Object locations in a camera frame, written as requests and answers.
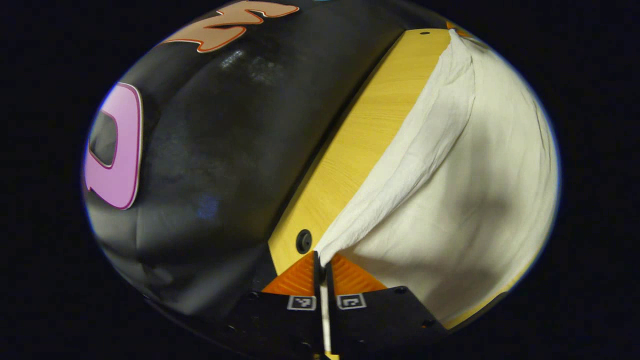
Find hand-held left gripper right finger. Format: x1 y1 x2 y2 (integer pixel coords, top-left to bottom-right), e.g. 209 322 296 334
325 252 452 360

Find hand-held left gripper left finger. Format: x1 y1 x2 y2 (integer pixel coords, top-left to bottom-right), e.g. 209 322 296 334
226 250 324 360

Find black backdrop cloth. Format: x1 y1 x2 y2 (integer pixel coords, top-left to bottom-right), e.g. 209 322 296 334
82 0 451 321

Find cream white jeans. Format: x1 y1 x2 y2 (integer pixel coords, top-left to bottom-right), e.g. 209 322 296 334
314 29 561 327

